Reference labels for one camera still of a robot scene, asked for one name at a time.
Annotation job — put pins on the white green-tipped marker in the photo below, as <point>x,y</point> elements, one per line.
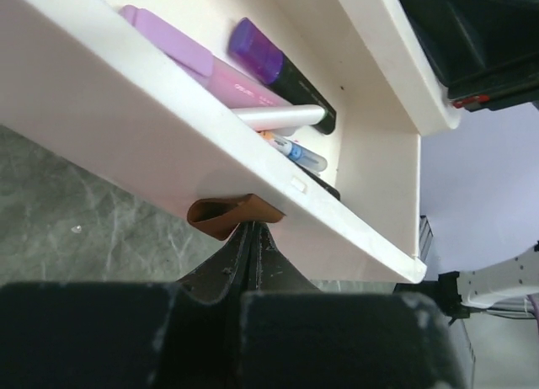
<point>276,118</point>

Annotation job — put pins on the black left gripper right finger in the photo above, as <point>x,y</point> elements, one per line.
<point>313,339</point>

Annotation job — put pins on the white drawer organizer box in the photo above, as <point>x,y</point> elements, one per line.
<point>409,74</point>

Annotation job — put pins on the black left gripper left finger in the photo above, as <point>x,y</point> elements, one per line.
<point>177,334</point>

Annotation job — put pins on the blue capped white marker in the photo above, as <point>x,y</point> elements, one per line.
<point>295,152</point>

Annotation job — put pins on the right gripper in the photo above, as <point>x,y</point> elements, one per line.
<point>485,52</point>

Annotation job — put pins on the purple black highlighter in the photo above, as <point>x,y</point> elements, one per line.
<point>257,54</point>

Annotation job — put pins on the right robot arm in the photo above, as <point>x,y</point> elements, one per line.
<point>373,168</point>

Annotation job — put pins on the pink pen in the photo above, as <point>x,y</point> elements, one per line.
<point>228,85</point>

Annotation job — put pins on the pink black highlighter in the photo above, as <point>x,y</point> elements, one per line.
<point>330,189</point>

